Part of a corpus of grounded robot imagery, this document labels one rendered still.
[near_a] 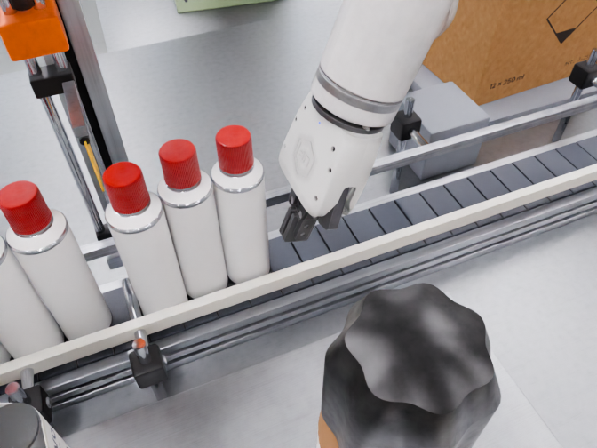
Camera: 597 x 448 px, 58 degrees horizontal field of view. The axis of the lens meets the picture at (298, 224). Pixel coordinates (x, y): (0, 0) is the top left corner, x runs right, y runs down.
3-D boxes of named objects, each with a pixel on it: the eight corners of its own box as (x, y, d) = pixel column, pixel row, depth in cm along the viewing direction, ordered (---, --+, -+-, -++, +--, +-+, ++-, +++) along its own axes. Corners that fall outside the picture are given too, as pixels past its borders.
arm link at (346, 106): (303, 48, 50) (293, 76, 52) (345, 101, 45) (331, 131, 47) (375, 58, 55) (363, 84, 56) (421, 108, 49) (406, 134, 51)
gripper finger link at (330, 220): (342, 151, 52) (312, 155, 57) (343, 231, 52) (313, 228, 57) (352, 151, 52) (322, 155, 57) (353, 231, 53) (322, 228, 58)
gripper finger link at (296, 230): (299, 193, 57) (281, 237, 61) (312, 213, 55) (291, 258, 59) (325, 192, 59) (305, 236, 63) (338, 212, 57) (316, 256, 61)
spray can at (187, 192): (198, 311, 61) (165, 178, 45) (175, 281, 63) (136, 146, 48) (237, 287, 63) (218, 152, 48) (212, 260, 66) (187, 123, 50)
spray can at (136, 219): (152, 334, 59) (100, 204, 43) (136, 300, 62) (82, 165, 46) (196, 314, 61) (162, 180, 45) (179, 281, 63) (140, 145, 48)
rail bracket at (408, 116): (404, 222, 76) (425, 129, 64) (379, 188, 81) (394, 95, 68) (424, 215, 77) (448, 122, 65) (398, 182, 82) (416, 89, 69)
